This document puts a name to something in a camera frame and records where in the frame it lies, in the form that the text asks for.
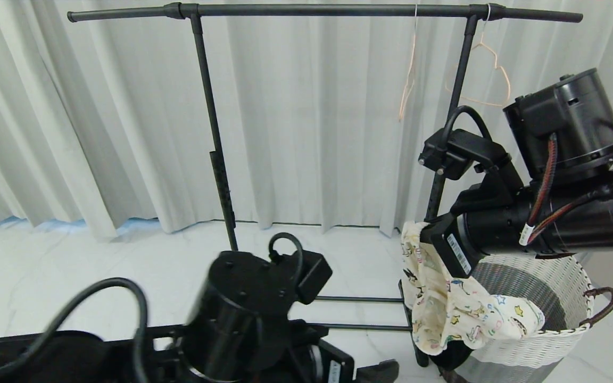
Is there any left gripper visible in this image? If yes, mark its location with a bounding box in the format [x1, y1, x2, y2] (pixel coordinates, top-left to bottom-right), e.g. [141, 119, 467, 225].
[291, 319, 356, 383]

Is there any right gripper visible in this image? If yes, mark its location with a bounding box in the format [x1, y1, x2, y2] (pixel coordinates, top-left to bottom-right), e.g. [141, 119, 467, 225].
[420, 199, 533, 278]

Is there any cream printed garment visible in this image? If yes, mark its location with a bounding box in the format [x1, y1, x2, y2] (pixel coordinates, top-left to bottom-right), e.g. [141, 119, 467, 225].
[401, 221, 545, 356]

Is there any pink clothes hanger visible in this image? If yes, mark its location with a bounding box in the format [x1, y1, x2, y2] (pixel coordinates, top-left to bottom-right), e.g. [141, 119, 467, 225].
[444, 5, 512, 107]
[399, 5, 419, 122]

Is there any white laundry basket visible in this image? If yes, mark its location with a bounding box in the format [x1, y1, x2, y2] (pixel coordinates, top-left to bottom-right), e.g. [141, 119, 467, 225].
[458, 254, 613, 383]

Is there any black clothes rack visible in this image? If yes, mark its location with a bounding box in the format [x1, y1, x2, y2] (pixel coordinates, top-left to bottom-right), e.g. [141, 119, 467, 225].
[67, 3, 584, 368]

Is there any black garment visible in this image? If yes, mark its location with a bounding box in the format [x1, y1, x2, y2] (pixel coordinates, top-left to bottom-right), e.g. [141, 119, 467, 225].
[428, 340, 480, 383]

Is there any white curtain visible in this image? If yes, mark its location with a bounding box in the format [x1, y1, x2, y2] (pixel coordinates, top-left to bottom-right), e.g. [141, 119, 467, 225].
[0, 0, 613, 241]

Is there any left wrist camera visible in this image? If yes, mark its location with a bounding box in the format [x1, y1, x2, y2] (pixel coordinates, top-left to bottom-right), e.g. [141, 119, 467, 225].
[272, 250, 334, 305]

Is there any black cable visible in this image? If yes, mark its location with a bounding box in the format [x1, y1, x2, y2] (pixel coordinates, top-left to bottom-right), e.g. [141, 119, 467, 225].
[0, 232, 305, 383]
[441, 105, 493, 143]

